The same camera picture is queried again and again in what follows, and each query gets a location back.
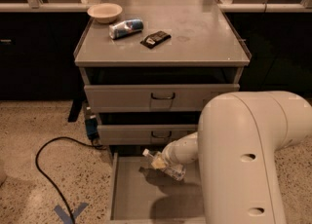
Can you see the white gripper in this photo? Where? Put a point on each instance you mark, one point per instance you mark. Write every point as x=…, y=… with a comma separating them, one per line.
x=170, y=156

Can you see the clear plastic water bottle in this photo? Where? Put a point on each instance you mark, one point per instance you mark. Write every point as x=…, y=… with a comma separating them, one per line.
x=176, y=172

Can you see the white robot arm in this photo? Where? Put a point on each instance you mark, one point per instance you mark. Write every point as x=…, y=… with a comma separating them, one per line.
x=237, y=136

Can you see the middle grey drawer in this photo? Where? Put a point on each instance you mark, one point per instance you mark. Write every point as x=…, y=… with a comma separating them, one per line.
x=142, y=134

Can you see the bottom grey open drawer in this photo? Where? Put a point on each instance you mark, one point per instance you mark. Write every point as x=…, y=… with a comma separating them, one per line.
x=143, y=195

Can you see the top grey drawer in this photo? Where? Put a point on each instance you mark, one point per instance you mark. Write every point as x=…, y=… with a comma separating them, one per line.
x=151, y=98

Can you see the grey metal drawer cabinet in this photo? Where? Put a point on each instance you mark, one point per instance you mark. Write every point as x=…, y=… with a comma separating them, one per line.
x=203, y=50

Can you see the blue power adapter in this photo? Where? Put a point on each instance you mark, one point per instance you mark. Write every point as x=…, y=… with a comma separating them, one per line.
x=91, y=126

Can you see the black snack packet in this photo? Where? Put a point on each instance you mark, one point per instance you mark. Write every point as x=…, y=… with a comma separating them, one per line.
x=154, y=39

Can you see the blue silver drink can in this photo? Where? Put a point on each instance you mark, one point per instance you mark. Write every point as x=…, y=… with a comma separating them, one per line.
x=125, y=28

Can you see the white ceramic bowl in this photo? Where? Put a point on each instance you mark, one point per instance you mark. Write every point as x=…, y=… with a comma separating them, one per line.
x=105, y=12

